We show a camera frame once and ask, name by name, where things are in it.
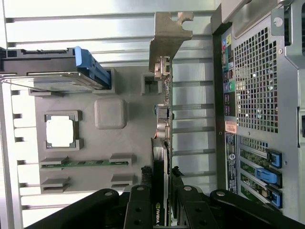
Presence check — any blue slot cover clip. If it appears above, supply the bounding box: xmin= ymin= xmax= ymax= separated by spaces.
xmin=266 ymin=149 xmax=283 ymax=167
xmin=266 ymin=188 xmax=283 ymax=208
xmin=255 ymin=167 xmax=283 ymax=186

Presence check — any green RAM stick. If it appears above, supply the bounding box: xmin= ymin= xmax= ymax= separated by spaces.
xmin=40 ymin=160 xmax=129 ymax=167

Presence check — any grey plastic parts rack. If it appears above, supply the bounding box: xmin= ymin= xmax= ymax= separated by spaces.
xmin=28 ymin=67 xmax=173 ymax=198

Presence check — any silver CPU chip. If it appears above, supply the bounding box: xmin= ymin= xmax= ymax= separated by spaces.
xmin=46 ymin=116 xmax=77 ymax=147

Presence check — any black open PC case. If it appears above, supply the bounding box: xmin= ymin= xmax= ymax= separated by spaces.
xmin=211 ymin=0 xmax=305 ymax=222

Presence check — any hard disk with blue caddy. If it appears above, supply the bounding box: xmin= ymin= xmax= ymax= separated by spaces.
xmin=0 ymin=46 xmax=112 ymax=93

